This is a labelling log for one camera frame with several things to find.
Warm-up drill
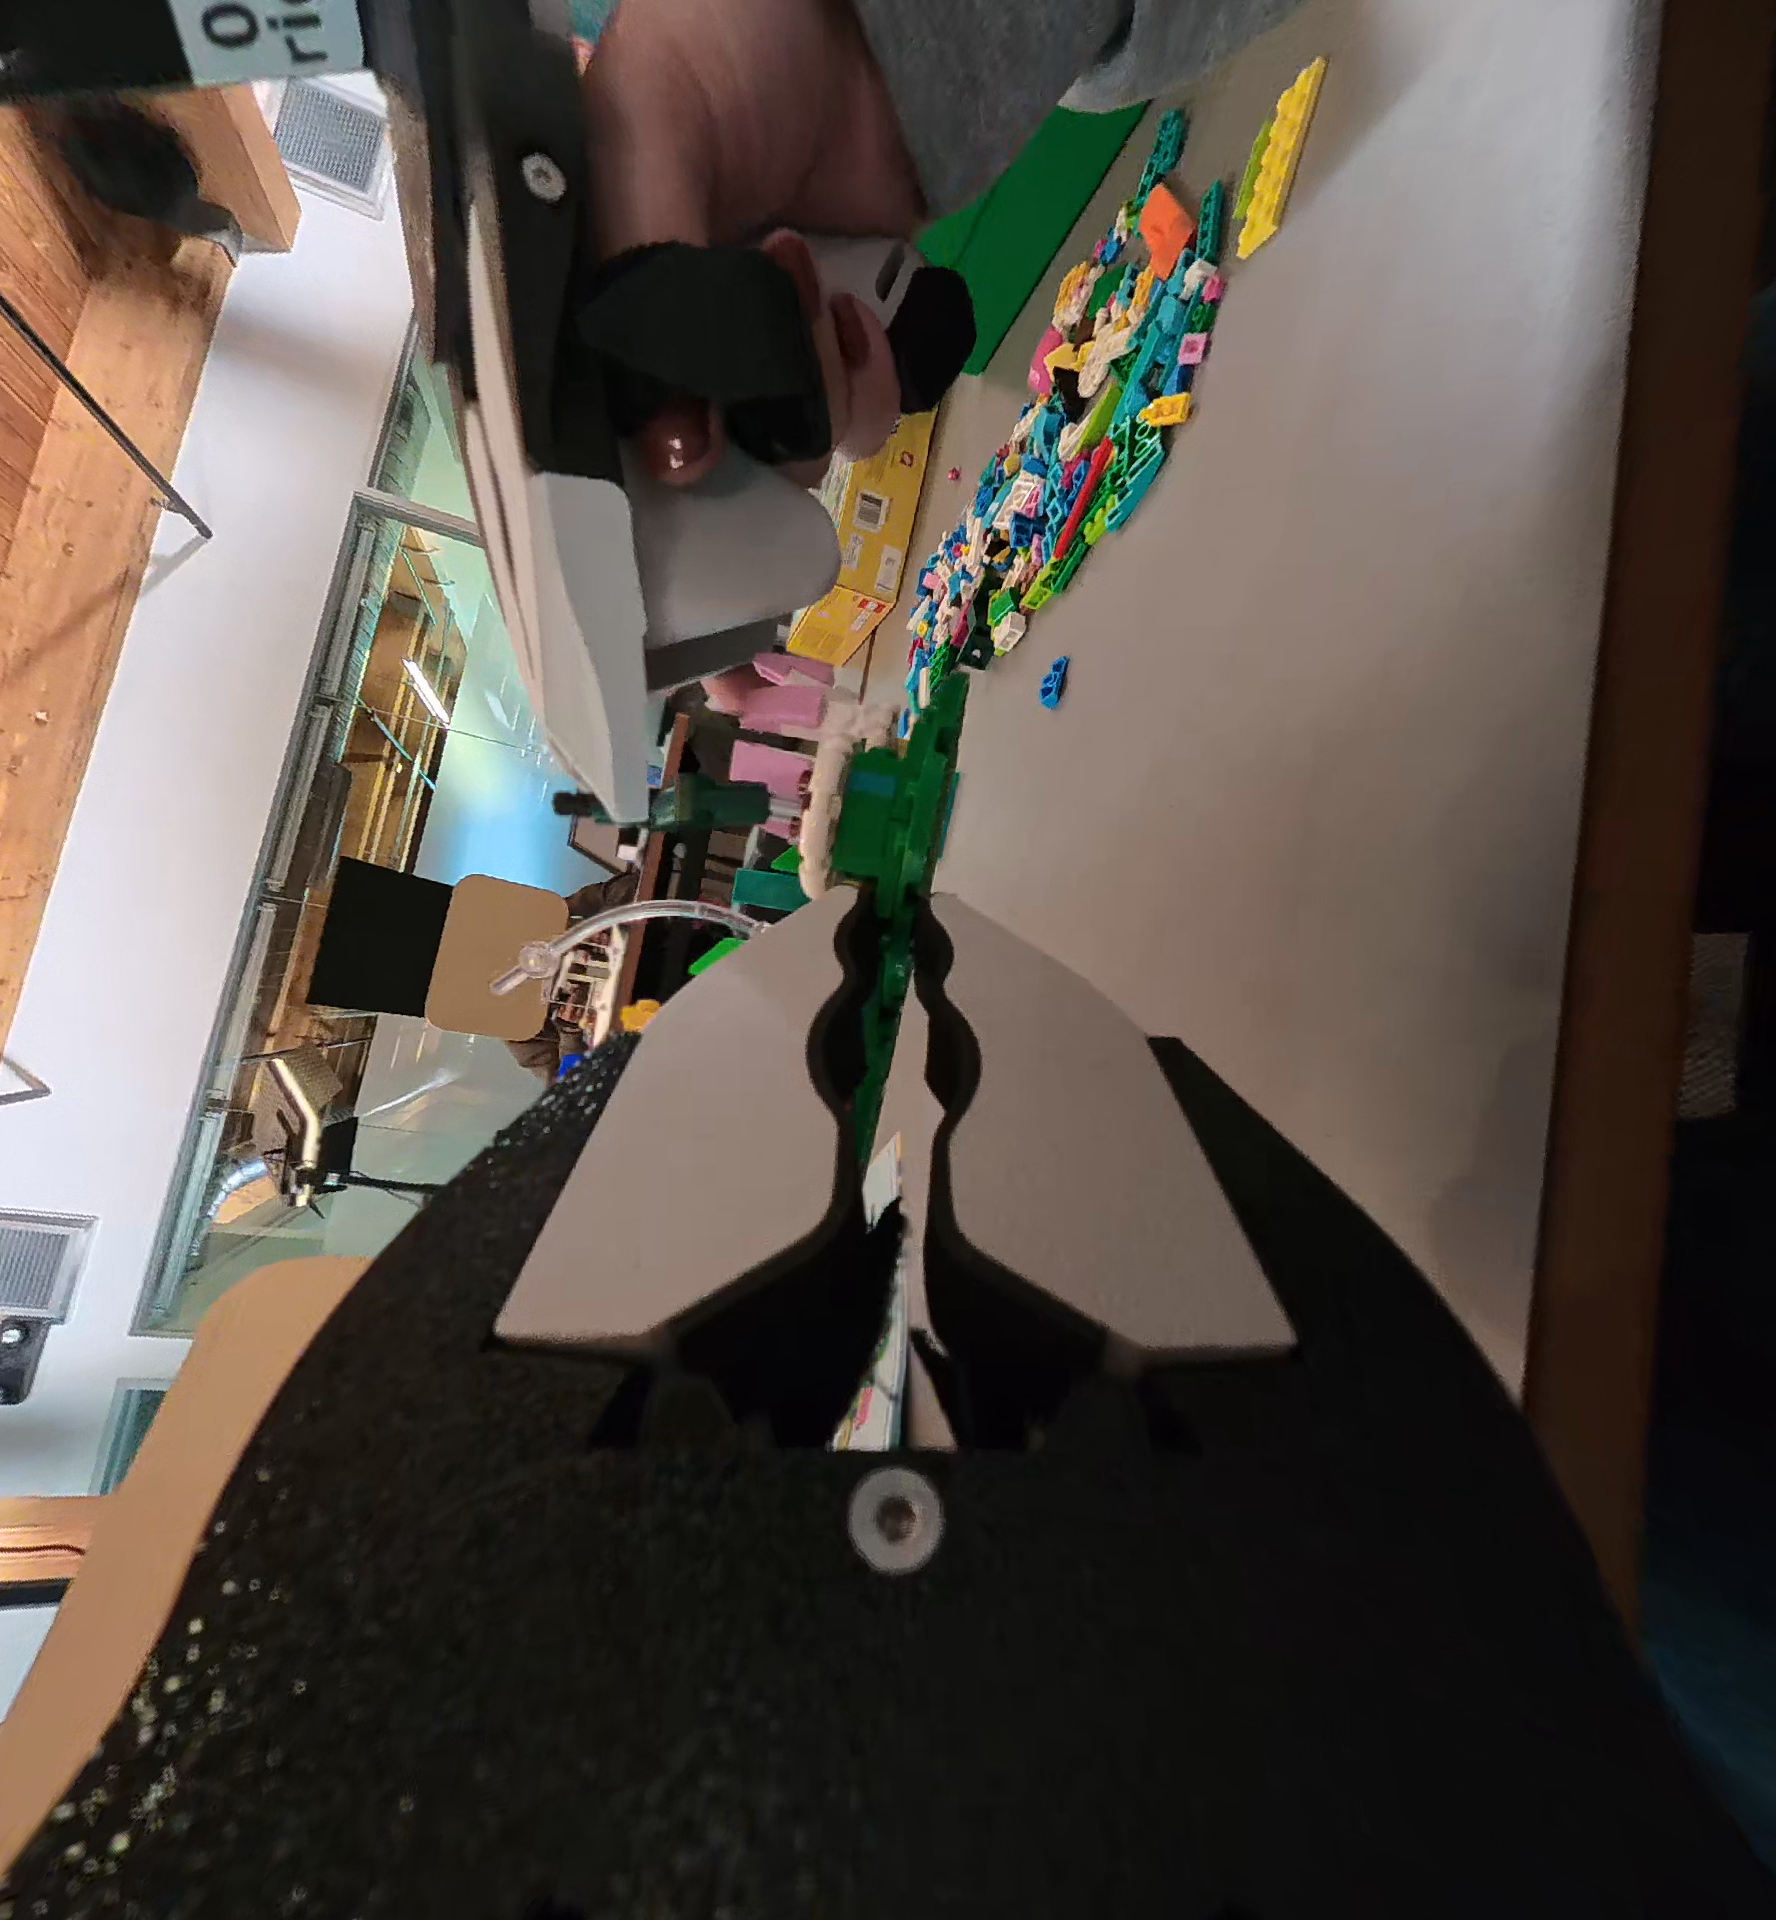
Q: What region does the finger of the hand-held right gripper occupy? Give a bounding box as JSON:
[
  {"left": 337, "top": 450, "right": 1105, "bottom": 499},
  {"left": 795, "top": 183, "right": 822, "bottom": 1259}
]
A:
[
  {"left": 627, "top": 476, "right": 846, "bottom": 694},
  {"left": 431, "top": 221, "right": 663, "bottom": 821}
]

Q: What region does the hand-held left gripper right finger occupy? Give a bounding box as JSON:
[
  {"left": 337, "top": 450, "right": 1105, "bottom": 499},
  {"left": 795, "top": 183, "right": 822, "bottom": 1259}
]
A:
[{"left": 912, "top": 893, "right": 1300, "bottom": 1362}]

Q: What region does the pile of colourful lego bricks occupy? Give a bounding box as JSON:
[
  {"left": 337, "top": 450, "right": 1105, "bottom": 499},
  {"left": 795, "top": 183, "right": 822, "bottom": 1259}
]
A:
[{"left": 903, "top": 56, "right": 1334, "bottom": 715}]

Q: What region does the green lego plant model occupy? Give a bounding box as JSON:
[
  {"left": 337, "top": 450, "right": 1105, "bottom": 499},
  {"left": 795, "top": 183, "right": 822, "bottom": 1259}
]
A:
[{"left": 491, "top": 651, "right": 977, "bottom": 1201}]

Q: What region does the wall air vent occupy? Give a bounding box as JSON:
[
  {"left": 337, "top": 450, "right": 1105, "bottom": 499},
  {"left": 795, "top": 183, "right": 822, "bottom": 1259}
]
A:
[
  {"left": 0, "top": 1204, "right": 101, "bottom": 1325},
  {"left": 271, "top": 71, "right": 391, "bottom": 221}
]

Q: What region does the person's right forearm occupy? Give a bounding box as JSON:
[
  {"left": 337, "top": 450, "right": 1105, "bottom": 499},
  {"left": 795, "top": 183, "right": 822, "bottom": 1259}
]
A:
[{"left": 846, "top": 0, "right": 1296, "bottom": 216}]

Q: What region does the person's right hand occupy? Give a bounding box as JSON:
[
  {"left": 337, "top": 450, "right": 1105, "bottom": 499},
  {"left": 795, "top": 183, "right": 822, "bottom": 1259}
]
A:
[{"left": 581, "top": 0, "right": 932, "bottom": 486}]

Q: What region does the green lego baseplate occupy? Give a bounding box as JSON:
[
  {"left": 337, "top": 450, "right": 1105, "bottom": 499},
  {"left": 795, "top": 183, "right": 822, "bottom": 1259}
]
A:
[{"left": 914, "top": 95, "right": 1154, "bottom": 379}]

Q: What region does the open lego instruction booklet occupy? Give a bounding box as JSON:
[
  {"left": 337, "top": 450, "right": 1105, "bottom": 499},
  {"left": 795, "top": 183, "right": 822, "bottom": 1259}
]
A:
[{"left": 828, "top": 1131, "right": 917, "bottom": 1454}]

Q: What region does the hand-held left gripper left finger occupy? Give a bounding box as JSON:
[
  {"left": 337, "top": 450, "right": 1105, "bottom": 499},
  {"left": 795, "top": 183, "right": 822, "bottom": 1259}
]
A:
[{"left": 494, "top": 882, "right": 871, "bottom": 1346}]

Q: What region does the yellow lego box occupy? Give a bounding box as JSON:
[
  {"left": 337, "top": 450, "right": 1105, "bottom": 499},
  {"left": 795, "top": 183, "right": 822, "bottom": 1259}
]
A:
[{"left": 780, "top": 401, "right": 946, "bottom": 672}]

